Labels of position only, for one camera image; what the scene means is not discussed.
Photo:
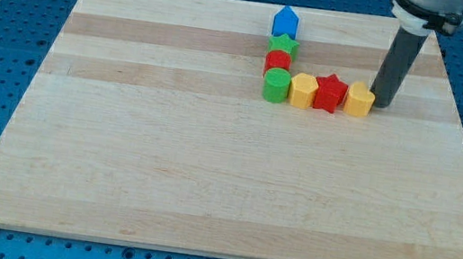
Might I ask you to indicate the blue house-shaped block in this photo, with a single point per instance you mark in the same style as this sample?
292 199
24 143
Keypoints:
285 21

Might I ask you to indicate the wooden board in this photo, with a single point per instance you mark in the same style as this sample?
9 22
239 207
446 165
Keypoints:
145 126

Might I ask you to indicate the green cylinder block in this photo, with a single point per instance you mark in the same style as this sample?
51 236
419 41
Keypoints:
276 85

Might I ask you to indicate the yellow hexagon block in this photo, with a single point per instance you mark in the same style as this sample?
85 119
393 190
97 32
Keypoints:
302 90

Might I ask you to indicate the red cylinder block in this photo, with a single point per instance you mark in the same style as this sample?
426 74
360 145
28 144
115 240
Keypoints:
277 58

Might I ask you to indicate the green star block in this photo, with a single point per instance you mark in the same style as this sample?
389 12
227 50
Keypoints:
284 43

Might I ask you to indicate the red star block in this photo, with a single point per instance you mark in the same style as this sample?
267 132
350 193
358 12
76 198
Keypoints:
330 94

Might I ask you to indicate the yellow heart block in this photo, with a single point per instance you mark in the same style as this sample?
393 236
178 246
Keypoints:
359 100

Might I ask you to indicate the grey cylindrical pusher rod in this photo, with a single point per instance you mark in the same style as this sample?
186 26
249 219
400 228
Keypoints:
398 61

